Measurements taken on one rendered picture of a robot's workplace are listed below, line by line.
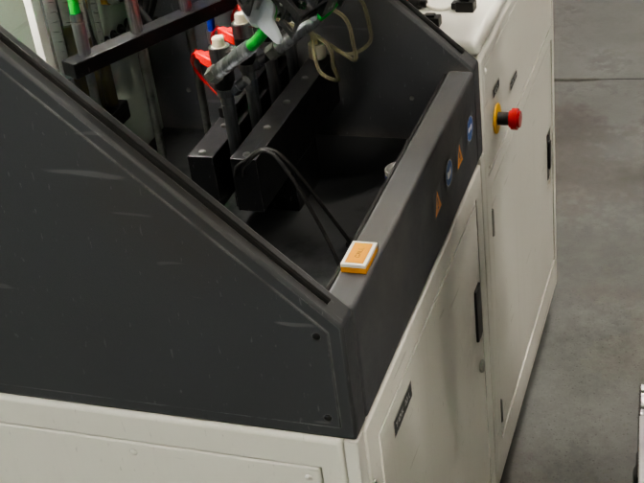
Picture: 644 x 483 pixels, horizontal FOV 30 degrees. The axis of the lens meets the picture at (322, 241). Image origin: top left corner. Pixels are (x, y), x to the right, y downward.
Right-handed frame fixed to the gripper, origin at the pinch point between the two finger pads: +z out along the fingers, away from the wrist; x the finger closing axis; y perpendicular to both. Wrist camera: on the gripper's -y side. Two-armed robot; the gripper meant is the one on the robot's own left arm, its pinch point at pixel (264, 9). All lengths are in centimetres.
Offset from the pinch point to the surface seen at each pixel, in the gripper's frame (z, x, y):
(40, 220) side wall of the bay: 9.4, -32.9, 3.5
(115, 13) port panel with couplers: 49, 2, -28
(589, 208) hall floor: 168, 111, 43
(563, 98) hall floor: 211, 153, 11
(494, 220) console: 65, 37, 33
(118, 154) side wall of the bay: -2.2, -24.1, 5.3
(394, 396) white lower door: 24, -9, 44
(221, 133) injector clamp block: 32.0, -2.5, 1.4
